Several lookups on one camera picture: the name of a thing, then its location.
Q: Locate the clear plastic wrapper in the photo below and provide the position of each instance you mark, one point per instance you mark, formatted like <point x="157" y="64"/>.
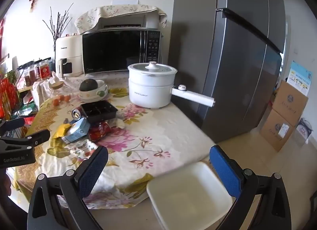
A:
<point x="85" y="147"/>

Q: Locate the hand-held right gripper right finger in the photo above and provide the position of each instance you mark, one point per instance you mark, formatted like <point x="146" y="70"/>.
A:
<point x="225" y="170"/>

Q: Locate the floral cover cloth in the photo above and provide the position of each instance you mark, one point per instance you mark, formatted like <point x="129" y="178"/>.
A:
<point x="111" y="12"/>

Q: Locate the yellow wrapper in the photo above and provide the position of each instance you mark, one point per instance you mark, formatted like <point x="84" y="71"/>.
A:
<point x="62" y="129"/>

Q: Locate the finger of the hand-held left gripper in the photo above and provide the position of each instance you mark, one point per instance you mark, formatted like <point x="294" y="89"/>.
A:
<point x="37" y="137"/>
<point x="12" y="124"/>

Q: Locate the silver drink can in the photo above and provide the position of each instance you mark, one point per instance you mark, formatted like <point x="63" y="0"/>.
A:
<point x="76" y="114"/>

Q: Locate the white plastic bin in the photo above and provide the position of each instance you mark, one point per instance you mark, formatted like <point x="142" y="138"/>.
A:
<point x="188" y="195"/>

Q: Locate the cream air fryer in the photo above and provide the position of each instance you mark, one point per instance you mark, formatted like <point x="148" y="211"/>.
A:
<point x="68" y="54"/>

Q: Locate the dried dark branches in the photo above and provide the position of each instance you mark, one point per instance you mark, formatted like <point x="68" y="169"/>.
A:
<point x="58" y="24"/>

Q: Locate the black microwave oven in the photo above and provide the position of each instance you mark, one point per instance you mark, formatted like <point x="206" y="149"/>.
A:
<point x="111" y="51"/>

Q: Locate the floral tablecloth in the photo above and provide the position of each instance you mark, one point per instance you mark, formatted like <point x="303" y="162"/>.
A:
<point x="153" y="135"/>

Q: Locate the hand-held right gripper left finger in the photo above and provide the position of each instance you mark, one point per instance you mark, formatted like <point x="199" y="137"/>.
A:
<point x="95" y="170"/>

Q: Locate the dark green squash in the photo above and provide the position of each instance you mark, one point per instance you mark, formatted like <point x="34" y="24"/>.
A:
<point x="88" y="85"/>

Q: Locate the blue snack packet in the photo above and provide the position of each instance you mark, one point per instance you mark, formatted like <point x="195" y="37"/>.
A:
<point x="76" y="130"/>

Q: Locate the red packets on rack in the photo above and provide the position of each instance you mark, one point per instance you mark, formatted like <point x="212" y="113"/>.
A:
<point x="8" y="96"/>

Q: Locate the white electric pot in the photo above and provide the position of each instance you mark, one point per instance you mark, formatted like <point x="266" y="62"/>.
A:
<point x="148" y="88"/>

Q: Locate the brown cardboard box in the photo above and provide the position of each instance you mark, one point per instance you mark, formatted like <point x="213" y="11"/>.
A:
<point x="289" y="101"/>
<point x="276" y="130"/>

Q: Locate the bag of orange tomatoes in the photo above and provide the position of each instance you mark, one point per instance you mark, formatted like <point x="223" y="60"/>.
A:
<point x="62" y="98"/>

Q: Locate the white printed bag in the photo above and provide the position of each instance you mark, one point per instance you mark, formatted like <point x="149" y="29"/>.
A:
<point x="304" y="130"/>

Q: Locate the stack of white bowls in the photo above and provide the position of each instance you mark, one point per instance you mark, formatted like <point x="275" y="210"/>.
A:
<point x="101" y="91"/>

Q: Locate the red snack packet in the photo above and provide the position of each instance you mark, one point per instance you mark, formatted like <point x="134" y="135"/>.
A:
<point x="100" y="130"/>

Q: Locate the white appliance under cloth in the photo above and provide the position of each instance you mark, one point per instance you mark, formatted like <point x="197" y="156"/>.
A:
<point x="148" y="21"/>

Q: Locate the black plastic tray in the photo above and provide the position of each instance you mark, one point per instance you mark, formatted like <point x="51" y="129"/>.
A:
<point x="99" y="111"/>

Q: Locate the grey refrigerator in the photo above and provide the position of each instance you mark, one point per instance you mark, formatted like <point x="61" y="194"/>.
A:
<point x="223" y="59"/>

